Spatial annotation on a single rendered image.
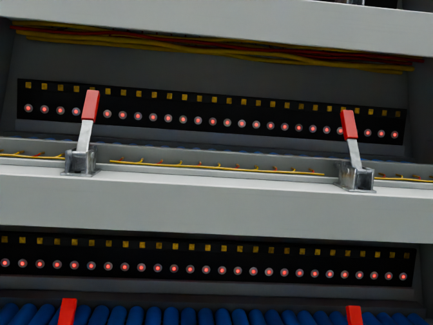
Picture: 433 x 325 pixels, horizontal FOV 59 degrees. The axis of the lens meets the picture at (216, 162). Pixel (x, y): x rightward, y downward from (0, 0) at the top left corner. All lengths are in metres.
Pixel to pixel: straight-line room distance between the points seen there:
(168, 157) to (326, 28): 0.21
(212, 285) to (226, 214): 0.18
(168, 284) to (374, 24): 0.38
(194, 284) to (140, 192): 0.20
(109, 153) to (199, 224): 0.13
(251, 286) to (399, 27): 0.35
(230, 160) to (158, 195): 0.11
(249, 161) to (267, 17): 0.15
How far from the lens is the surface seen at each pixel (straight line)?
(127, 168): 0.40
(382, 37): 0.46
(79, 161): 0.39
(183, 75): 0.59
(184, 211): 0.35
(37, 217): 0.37
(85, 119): 0.39
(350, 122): 0.43
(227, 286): 0.52
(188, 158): 0.42
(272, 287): 0.53
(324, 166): 0.45
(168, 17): 0.42
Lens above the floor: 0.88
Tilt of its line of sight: 12 degrees up
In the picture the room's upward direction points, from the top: 2 degrees clockwise
